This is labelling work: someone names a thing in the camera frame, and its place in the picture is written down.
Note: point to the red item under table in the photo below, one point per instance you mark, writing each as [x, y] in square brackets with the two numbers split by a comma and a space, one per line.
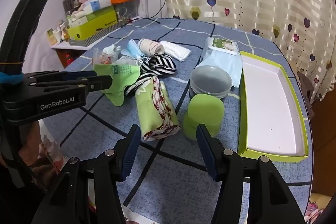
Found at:
[68, 58]

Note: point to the light blue wet wipes pack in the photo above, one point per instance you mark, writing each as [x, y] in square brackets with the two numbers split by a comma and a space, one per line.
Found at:
[223, 56]

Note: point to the white side table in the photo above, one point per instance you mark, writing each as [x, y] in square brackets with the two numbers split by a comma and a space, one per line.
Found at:
[73, 47]

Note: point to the brown wooden wardrobe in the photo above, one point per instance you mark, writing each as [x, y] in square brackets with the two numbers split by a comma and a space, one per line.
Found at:
[324, 148]

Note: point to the short dark glass jar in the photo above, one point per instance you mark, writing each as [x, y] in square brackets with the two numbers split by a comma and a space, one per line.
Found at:
[76, 2]

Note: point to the lime green shoebox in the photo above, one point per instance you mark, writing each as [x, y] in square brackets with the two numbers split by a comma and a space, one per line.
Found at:
[89, 28]

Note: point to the white towel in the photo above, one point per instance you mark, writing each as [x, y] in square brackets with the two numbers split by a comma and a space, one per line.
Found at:
[176, 50]

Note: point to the tall dark glass jar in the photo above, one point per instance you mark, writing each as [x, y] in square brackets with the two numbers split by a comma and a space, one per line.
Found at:
[67, 3]

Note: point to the small black white striped cloth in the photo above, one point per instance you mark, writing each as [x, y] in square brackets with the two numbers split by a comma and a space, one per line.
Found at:
[135, 85]

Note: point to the floral printed sheet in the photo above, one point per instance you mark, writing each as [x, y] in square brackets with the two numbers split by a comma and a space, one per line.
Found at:
[52, 150]

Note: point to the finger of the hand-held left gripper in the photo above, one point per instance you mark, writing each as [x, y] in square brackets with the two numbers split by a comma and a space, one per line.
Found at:
[76, 75]
[101, 83]

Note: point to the person's left hand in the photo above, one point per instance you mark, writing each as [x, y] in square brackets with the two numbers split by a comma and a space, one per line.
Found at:
[29, 142]

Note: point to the green cardboard box white inside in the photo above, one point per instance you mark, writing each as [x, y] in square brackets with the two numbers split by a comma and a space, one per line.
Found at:
[267, 108]

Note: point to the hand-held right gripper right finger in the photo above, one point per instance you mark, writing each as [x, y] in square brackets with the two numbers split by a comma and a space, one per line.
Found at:
[207, 153]

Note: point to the thin green cloth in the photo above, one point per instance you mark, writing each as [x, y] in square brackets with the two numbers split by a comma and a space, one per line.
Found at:
[123, 74]

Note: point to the green patterned cloth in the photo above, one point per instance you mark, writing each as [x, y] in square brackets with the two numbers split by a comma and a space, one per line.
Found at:
[152, 108]

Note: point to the blue face mask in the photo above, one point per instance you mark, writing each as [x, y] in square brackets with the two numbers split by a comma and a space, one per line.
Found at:
[131, 49]

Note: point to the clear round plastic container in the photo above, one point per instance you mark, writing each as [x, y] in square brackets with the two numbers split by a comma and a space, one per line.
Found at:
[210, 79]

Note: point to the blue white tissue pack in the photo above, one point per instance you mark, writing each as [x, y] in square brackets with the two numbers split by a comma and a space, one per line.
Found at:
[97, 5]

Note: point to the clear plastic storage bin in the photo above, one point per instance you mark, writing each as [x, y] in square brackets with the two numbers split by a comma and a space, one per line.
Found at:
[128, 10]

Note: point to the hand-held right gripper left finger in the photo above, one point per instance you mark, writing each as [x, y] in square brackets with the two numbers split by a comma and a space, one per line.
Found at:
[130, 151]

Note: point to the rolled beige striped sock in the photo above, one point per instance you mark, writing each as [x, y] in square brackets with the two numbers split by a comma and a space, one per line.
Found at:
[151, 47]

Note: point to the black white striped sock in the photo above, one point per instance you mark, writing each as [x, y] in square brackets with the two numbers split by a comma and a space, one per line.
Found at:
[157, 64]

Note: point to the clear plastic bag red contents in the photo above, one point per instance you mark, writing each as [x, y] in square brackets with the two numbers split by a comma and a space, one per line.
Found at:
[105, 58]

